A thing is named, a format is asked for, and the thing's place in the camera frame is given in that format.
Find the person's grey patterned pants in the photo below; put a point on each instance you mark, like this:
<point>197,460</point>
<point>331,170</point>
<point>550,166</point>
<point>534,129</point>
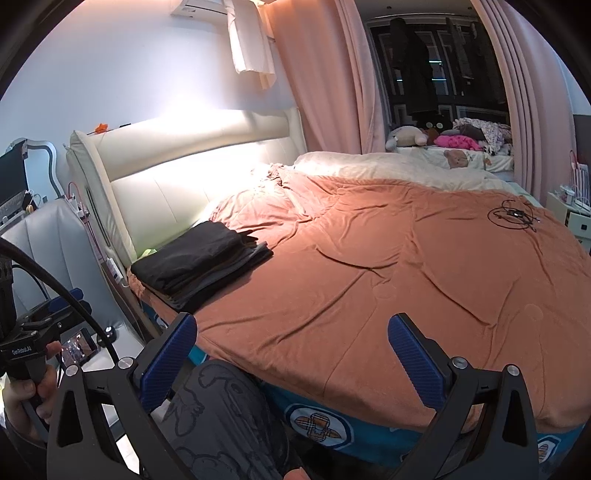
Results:
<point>221,415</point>

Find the white air conditioner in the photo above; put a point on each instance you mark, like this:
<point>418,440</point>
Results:
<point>198,7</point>

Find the cream padded headboard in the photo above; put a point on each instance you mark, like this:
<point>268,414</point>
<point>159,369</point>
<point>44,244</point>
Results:
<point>184,157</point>

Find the white window seat sheet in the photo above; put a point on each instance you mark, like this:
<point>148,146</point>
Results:
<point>494,161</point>

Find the pink curtain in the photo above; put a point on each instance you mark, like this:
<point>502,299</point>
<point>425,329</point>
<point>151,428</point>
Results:
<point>332,78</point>
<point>526,101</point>

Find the dark hanging clothes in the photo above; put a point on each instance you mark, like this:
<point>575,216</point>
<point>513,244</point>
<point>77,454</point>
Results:
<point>461,55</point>

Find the dark window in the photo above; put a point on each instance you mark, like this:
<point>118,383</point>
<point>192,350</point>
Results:
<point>443,99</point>

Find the black sweater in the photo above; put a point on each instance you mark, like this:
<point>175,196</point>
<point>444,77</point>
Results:
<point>194,254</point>

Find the striped gift bag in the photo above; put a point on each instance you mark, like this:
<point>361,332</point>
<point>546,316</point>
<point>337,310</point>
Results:
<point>581,180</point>

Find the pink cloth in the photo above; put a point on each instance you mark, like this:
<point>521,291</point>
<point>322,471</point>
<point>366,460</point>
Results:
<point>457,141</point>

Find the black plush toy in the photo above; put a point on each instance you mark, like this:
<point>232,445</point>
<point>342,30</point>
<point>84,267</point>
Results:
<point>434,126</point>

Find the white power strip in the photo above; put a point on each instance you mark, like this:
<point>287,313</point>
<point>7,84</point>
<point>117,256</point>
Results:
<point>115,272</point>

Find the person's left hand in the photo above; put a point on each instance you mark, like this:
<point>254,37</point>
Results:
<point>27,401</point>

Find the white nightstand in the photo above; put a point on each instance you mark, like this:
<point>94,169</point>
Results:
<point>572,221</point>

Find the teal printed bed sheet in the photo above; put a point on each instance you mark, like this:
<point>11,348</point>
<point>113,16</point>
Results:
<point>369,424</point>

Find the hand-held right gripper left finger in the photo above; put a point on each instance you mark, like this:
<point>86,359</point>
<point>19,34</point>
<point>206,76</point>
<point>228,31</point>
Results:
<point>168,364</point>

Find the cream plush toy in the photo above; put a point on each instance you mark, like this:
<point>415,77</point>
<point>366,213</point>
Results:
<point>406,137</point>

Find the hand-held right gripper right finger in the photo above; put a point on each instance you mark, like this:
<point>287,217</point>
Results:
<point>413,364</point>

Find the black hanging coat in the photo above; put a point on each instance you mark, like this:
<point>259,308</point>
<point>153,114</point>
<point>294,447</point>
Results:
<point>413,69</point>

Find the grey folded clothes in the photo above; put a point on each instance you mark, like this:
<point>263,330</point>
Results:
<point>240,267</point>

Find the floral clothes pile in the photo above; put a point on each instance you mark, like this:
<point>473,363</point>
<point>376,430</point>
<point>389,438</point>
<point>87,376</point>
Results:
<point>489,134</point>

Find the white hanging shirt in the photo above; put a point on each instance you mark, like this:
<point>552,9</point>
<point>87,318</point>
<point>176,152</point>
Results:
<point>249,41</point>

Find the orange blanket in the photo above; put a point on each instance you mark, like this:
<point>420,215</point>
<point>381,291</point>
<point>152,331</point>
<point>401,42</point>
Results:
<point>392,300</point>

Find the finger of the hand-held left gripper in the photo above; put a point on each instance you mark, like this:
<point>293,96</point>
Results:
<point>69,305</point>

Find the brown teddy bear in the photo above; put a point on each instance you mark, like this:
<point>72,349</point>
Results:
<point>456,159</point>

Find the cream blanket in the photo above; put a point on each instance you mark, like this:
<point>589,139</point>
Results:
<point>392,168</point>

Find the small orange toy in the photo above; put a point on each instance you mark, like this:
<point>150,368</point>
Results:
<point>100,129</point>

